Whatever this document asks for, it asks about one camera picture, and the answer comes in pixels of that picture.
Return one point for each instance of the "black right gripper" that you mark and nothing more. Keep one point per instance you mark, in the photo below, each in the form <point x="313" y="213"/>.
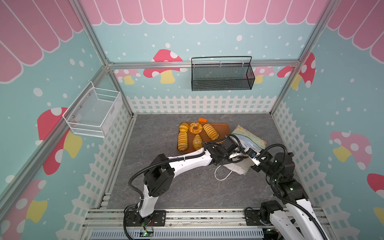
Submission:
<point x="250" y="157"/>

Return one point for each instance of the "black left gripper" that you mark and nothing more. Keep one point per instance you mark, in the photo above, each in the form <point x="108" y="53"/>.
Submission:
<point x="230" y="160"/>

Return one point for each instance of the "white paper bag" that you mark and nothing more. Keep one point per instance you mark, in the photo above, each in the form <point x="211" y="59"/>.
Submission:
<point x="248" y="140"/>

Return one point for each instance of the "small yellow fake bread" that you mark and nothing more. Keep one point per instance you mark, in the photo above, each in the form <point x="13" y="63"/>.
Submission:
<point x="197" y="142"/>

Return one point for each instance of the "twisted ring fake bread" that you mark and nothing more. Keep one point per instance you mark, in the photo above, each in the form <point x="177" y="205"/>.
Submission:
<point x="195" y="128"/>

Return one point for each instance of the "ridged long fake bread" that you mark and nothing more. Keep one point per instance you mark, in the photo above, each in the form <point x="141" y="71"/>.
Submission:
<point x="182" y="141"/>

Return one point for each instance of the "yellow round fake bun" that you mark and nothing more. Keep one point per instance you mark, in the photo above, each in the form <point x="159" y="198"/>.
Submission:
<point x="184" y="127"/>

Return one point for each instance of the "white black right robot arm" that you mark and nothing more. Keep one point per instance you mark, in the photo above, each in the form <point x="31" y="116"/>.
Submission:
<point x="292" y="194"/>

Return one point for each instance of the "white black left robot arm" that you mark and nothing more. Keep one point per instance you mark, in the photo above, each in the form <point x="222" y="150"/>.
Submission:
<point x="154" y="180"/>

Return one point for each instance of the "brown plastic tray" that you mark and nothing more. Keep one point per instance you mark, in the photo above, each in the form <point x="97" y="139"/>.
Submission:
<point x="221" y="128"/>

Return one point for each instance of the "black mesh wall basket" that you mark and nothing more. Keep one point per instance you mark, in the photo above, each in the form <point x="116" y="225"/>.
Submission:
<point x="230" y="73"/>

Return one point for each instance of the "white wire wall basket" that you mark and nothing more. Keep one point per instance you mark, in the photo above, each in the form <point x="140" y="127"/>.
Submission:
<point x="93" y="112"/>

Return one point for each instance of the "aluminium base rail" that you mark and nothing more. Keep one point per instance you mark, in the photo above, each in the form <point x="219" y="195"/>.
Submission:
<point x="207" y="224"/>

